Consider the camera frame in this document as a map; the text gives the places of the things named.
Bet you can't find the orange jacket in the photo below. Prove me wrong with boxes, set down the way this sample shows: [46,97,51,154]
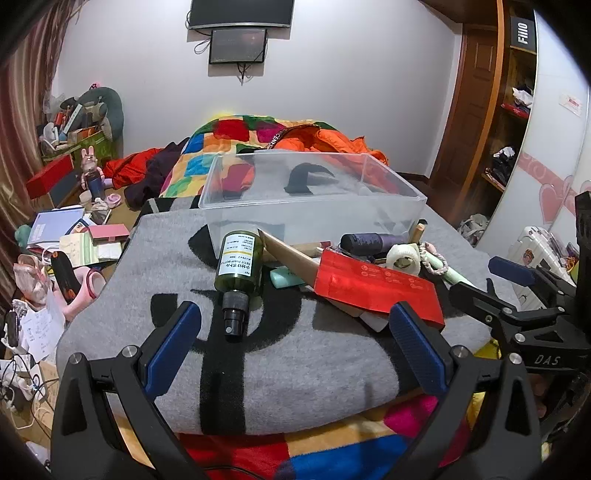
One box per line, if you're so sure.
[277,124,389,168]

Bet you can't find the red cloth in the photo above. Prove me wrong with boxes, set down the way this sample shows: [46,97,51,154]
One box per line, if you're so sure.
[104,148,162,188]

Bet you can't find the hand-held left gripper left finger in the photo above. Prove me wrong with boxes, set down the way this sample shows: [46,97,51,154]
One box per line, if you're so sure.
[51,300,208,480]

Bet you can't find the mint green bottle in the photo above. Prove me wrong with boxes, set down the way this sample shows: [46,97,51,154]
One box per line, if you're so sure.
[270,268,306,289]

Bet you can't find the black box on shelf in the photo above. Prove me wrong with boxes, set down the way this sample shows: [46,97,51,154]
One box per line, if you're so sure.
[510,14,539,54]

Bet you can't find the grey green plush pillow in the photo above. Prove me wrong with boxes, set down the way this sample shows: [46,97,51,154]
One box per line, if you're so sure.
[76,86,124,140]

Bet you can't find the white wardrobe door pink hearts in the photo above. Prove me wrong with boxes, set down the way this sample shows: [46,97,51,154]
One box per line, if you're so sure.
[475,9,591,260]

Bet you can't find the pink white braided bracelet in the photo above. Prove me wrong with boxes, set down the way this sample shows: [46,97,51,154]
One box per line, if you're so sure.
[419,249,450,277]

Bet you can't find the dark green spray bottle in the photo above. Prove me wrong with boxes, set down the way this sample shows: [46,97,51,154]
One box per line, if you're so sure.
[213,229,265,343]

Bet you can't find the flat pink box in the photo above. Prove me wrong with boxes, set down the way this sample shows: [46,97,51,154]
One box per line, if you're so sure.
[88,224,130,243]

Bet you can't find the brown curtain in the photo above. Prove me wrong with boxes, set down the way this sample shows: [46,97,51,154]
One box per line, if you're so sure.
[0,0,85,259]

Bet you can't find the grey black patterned blanket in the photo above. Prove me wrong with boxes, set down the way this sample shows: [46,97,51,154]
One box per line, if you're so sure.
[55,196,522,437]

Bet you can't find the green cardboard box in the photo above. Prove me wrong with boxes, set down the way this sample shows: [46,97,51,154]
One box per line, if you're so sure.
[41,129,114,168]

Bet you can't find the dark purple cylinder bottle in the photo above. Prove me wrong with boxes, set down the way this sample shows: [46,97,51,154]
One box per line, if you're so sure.
[340,233,407,257]

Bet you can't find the wooden door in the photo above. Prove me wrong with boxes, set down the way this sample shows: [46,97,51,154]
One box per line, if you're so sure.
[429,23,500,186]

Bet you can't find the tan cardboard tube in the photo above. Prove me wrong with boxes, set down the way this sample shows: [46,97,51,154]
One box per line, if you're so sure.
[257,229,324,296]

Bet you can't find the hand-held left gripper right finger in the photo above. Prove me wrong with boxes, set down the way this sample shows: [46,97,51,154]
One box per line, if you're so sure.
[369,301,541,480]

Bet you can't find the colourful patchwork blanket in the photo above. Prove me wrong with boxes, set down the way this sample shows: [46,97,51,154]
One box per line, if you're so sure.
[171,114,490,480]

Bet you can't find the blue notebook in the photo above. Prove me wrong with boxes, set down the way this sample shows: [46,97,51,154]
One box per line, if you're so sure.
[28,208,86,248]

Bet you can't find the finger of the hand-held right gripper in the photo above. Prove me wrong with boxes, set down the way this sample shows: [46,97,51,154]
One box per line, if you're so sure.
[450,281,578,352]
[488,256,578,315]

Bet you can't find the clear plastic storage bin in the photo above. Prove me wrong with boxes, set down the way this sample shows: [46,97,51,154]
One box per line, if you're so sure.
[198,151,428,260]

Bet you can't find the pink rabbit figurine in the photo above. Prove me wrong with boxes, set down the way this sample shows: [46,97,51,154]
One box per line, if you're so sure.
[81,147,105,195]

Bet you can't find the pale green tube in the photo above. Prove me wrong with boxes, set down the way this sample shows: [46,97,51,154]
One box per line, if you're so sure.
[418,242,476,288]

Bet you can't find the white tape roll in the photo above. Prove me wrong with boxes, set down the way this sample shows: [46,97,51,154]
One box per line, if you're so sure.
[385,243,422,276]

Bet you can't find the white case with stickers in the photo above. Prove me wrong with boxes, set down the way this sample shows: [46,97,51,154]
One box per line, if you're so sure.
[505,226,579,311]

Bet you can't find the wooden shelf unit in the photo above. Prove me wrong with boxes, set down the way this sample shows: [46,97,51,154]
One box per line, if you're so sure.
[462,0,539,219]

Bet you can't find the wall television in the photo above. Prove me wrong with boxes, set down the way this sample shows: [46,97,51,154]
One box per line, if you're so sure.
[188,0,295,31]

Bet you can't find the dark purple cloth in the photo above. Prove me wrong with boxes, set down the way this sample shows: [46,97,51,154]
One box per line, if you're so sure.
[126,143,186,208]

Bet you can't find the long red box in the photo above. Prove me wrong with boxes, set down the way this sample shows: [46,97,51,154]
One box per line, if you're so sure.
[25,154,75,199]

